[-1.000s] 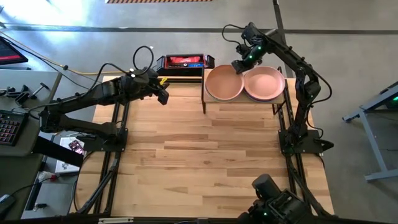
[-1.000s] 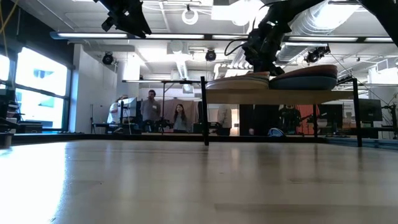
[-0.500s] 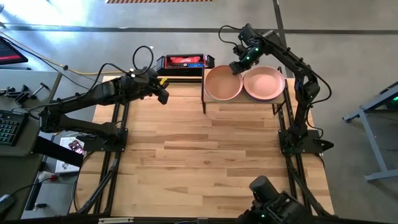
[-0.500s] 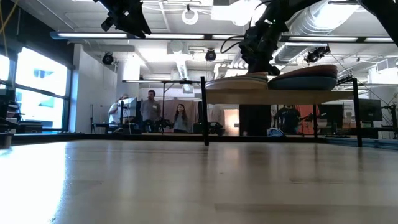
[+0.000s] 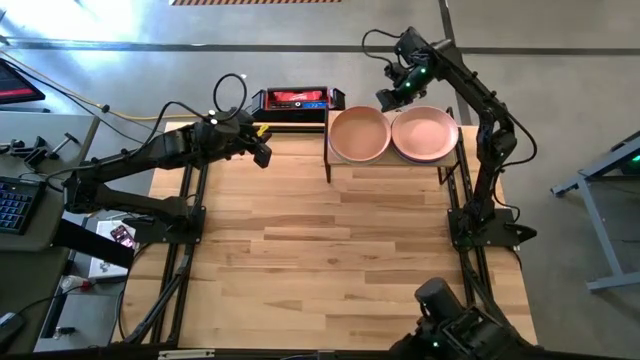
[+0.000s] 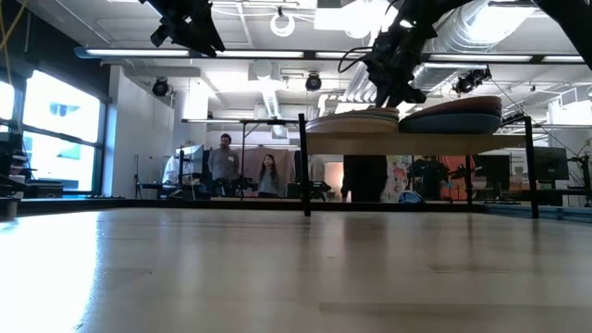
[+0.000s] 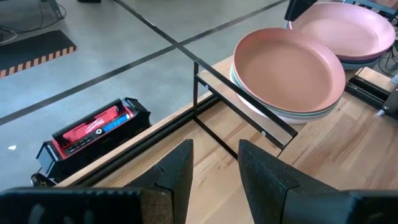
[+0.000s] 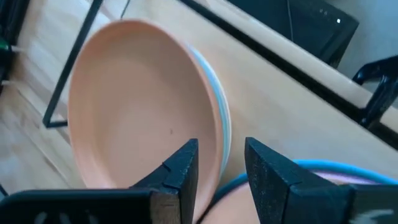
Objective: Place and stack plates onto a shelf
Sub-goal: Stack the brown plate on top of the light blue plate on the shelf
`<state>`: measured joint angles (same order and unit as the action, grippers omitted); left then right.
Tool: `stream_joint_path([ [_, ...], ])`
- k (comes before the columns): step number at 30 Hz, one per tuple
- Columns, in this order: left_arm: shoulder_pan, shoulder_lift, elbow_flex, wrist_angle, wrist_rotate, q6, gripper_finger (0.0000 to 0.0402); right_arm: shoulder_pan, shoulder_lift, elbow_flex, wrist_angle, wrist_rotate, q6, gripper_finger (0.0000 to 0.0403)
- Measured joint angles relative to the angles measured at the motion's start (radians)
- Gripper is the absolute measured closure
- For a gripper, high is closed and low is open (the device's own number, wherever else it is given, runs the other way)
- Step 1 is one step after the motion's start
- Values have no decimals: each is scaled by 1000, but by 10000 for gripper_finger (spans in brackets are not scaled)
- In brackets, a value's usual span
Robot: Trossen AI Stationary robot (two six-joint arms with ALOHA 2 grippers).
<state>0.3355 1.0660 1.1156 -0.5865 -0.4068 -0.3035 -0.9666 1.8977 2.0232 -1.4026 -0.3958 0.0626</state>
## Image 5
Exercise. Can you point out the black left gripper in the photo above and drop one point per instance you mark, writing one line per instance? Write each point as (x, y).
(249, 137)

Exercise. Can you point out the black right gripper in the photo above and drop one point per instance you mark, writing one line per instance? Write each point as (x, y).
(412, 84)

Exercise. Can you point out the brown plate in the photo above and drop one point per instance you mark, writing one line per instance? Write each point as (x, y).
(360, 134)

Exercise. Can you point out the pink plate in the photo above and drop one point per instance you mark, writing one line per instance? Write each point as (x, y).
(425, 132)

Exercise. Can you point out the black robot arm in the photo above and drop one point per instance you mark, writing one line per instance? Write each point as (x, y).
(450, 320)

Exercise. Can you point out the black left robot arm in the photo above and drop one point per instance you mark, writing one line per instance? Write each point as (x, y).
(125, 200)

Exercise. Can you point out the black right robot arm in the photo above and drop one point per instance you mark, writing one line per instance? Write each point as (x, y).
(470, 80)

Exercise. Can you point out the wooden shelf with black legs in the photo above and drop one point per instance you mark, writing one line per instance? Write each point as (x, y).
(334, 115)

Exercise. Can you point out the red and black tool box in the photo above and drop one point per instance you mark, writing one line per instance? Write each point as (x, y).
(295, 102)

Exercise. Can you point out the smartphone with red screen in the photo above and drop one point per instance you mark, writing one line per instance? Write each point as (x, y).
(122, 235)

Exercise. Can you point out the white box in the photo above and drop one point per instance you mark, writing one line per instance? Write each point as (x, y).
(107, 260)

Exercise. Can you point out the black diagonal bar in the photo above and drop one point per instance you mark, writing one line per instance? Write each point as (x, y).
(95, 247)

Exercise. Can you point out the grey side desk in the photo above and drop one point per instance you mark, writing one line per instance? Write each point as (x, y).
(50, 125)

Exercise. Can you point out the black desk clamp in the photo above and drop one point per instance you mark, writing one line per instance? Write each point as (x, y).
(12, 147)
(37, 155)

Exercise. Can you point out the white power adapter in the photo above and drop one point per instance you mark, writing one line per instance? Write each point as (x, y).
(72, 282)

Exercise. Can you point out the grey floor sheet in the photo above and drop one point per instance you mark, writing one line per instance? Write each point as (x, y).
(85, 320)

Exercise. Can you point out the black device with green light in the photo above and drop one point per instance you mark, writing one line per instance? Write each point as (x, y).
(627, 150)

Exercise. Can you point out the black keyboard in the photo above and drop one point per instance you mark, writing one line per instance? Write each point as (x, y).
(17, 205)

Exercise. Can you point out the black computer monitor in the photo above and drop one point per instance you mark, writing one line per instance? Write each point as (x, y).
(15, 85)

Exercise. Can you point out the dark grey desk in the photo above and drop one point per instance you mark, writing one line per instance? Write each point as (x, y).
(25, 280)

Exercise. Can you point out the black aluminium frame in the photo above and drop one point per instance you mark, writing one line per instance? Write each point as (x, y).
(464, 262)
(162, 300)

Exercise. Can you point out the silver metal bracket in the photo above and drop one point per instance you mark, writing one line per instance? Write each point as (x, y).
(186, 354)

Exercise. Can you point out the grey metal table frame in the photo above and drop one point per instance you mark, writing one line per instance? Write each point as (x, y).
(595, 225)

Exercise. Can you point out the black frame crossbar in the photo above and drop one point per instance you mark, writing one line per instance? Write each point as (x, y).
(100, 356)

